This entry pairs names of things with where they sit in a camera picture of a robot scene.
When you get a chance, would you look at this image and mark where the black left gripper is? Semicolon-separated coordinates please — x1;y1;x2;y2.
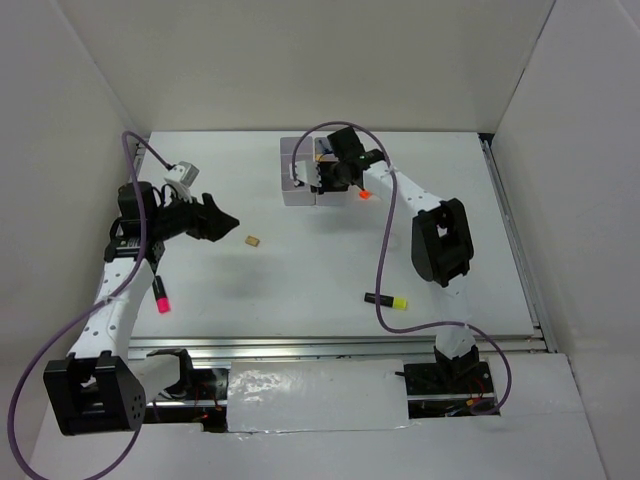
150;184;239;242

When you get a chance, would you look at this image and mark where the tan eraser block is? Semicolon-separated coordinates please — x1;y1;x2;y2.
245;236;260;247

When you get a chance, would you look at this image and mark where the pink and black highlighter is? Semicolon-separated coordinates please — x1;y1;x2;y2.
152;275;171;314

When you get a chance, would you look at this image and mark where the yellow and black highlighter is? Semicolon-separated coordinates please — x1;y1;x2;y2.
364;292;408;310

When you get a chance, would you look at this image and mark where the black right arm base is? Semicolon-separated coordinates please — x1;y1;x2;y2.
395;346;496;411

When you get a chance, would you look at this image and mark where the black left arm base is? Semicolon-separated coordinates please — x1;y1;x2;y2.
148;367;230;413

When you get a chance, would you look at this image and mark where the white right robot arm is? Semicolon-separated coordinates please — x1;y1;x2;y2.
315;122;479;392

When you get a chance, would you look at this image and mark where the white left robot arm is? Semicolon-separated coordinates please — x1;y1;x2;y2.
43;181;240;436

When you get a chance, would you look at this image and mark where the right white divided container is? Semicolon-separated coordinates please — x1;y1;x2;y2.
311;137;348;206

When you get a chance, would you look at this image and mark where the white divided container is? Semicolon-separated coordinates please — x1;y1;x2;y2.
279;136;317;207
311;137;348;206

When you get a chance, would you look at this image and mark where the left white divided container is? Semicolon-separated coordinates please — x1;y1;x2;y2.
279;136;317;207

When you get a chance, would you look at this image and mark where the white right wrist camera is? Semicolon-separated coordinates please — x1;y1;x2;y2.
290;158;321;189

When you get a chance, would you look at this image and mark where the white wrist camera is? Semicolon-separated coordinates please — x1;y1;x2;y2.
290;158;321;189
164;162;200;197

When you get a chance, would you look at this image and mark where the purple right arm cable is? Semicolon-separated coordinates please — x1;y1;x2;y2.
291;119;512;417

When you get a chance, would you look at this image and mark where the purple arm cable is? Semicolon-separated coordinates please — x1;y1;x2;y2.
8;130;176;480
291;119;512;417

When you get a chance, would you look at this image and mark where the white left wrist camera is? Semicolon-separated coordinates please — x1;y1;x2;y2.
164;162;200;197

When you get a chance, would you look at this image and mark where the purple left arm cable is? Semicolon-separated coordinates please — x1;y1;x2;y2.
8;130;176;480

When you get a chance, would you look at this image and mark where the aluminium table frame rail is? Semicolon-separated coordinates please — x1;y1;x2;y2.
127;131;547;359

